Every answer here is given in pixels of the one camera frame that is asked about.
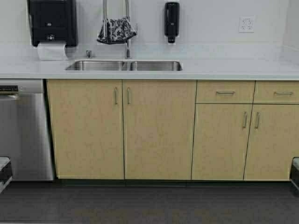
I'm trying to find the wooden drawer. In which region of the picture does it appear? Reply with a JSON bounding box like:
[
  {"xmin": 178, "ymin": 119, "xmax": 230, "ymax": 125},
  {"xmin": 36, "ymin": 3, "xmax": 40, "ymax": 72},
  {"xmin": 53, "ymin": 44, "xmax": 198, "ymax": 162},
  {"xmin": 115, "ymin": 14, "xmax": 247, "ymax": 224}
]
[
  {"xmin": 253, "ymin": 81, "xmax": 299, "ymax": 105},
  {"xmin": 196, "ymin": 81, "xmax": 255, "ymax": 104}
]

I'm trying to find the black paper towel dispenser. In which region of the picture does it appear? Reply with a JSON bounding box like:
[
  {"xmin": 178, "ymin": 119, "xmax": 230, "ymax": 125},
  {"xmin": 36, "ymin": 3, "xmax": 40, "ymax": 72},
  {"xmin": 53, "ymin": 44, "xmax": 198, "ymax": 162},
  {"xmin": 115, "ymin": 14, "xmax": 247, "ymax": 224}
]
[{"xmin": 27, "ymin": 0, "xmax": 78, "ymax": 47}]

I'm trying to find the stainless steel double sink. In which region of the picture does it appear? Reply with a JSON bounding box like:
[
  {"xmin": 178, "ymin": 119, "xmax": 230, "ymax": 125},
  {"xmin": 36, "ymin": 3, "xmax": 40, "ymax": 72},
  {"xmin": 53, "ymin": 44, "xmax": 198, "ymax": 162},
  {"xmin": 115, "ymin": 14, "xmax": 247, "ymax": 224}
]
[{"xmin": 66, "ymin": 61, "xmax": 183, "ymax": 71}]

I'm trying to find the lower cabinet door left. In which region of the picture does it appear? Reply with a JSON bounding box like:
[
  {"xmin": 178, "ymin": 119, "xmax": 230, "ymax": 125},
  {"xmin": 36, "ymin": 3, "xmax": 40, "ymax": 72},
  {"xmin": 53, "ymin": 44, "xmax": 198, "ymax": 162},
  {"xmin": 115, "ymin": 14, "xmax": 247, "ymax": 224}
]
[{"xmin": 192, "ymin": 104, "xmax": 252, "ymax": 181}]

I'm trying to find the black wall soap dispenser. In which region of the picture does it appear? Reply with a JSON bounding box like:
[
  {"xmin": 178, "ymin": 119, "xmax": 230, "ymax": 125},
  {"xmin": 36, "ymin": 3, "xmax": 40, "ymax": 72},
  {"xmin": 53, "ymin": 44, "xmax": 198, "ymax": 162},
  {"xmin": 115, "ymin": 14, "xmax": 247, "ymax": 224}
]
[{"xmin": 164, "ymin": 1, "xmax": 180, "ymax": 43}]

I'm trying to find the right wooden drawer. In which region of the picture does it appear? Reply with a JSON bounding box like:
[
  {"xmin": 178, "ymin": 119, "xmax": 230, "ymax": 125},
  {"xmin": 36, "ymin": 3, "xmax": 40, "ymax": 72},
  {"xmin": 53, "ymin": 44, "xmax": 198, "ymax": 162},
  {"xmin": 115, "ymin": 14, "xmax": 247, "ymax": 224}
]
[{"xmin": 253, "ymin": 81, "xmax": 299, "ymax": 105}]

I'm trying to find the left wooden drawer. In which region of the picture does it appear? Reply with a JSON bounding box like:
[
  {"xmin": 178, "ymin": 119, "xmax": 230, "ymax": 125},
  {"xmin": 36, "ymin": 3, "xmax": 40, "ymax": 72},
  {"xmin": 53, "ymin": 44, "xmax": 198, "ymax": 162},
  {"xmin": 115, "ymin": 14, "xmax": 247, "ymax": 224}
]
[{"xmin": 196, "ymin": 81, "xmax": 255, "ymax": 104}]

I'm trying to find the small chrome sink fitting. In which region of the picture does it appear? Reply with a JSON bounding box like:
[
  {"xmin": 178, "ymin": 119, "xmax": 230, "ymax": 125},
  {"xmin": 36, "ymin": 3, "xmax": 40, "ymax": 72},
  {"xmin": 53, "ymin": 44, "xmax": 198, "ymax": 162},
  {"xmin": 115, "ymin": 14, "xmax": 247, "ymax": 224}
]
[{"xmin": 86, "ymin": 50, "xmax": 92, "ymax": 58}]

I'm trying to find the stainless steel dishwasher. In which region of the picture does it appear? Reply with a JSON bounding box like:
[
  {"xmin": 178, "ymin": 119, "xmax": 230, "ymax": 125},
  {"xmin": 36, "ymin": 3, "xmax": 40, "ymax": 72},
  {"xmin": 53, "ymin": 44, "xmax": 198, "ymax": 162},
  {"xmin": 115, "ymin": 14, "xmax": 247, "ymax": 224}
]
[{"xmin": 0, "ymin": 79, "xmax": 55, "ymax": 182}]

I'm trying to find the sink cabinet door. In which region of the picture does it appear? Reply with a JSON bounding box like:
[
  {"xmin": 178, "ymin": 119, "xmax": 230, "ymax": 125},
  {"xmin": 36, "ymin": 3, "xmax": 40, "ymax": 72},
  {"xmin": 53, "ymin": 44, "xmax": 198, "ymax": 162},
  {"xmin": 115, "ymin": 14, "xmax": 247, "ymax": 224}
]
[
  {"xmin": 123, "ymin": 80, "xmax": 196, "ymax": 180},
  {"xmin": 47, "ymin": 79, "xmax": 124, "ymax": 180}
]

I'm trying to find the lower cabinet door right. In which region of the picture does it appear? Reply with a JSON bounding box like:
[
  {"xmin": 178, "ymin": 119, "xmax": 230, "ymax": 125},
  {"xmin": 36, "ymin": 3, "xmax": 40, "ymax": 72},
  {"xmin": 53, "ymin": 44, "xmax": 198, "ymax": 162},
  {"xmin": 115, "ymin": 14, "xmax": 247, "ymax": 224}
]
[{"xmin": 244, "ymin": 104, "xmax": 299, "ymax": 181}]

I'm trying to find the white wall power outlet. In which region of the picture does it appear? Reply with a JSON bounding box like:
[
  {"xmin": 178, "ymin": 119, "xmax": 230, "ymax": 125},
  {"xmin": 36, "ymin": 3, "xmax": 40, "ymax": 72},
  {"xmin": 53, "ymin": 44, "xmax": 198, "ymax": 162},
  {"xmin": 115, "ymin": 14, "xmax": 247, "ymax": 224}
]
[{"xmin": 239, "ymin": 16, "xmax": 255, "ymax": 33}]

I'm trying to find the right sink cabinet door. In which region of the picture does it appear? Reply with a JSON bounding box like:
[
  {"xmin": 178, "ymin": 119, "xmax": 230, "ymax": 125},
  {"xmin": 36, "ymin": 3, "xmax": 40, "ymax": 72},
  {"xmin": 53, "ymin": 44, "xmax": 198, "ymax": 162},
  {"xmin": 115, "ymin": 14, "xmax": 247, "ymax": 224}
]
[{"xmin": 123, "ymin": 80, "xmax": 196, "ymax": 180}]

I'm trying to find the left sink cabinet door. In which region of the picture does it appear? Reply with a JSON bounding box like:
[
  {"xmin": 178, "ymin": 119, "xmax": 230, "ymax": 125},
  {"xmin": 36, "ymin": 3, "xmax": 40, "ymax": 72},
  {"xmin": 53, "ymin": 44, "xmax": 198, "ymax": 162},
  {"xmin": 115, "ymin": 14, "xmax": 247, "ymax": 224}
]
[{"xmin": 47, "ymin": 79, "xmax": 124, "ymax": 180}]

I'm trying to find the chrome kitchen faucet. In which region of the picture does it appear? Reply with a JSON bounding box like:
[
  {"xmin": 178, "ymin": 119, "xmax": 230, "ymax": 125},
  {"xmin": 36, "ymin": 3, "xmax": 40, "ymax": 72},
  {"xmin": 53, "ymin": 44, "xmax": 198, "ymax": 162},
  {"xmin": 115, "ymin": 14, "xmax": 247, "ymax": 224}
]
[{"xmin": 98, "ymin": 0, "xmax": 136, "ymax": 59}]

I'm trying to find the black white floral cloth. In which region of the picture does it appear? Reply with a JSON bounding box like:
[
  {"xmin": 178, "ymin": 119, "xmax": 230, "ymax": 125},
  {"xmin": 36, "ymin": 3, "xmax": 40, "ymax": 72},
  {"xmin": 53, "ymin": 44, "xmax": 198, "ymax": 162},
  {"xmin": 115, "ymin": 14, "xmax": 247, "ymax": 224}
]
[{"xmin": 97, "ymin": 16, "xmax": 137, "ymax": 45}]

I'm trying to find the robot base right corner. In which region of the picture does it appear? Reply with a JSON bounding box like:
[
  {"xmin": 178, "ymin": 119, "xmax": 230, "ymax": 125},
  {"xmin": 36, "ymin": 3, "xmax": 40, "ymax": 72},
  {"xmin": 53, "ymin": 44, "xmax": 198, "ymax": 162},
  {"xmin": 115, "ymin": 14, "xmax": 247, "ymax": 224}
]
[{"xmin": 290, "ymin": 157, "xmax": 299, "ymax": 192}]

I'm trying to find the white paper towel sheet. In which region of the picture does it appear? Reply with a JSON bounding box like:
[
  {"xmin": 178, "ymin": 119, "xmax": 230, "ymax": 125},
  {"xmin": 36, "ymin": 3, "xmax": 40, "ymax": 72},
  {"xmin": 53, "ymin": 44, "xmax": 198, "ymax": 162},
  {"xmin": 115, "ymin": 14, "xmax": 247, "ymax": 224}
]
[{"xmin": 37, "ymin": 42, "xmax": 68, "ymax": 61}]

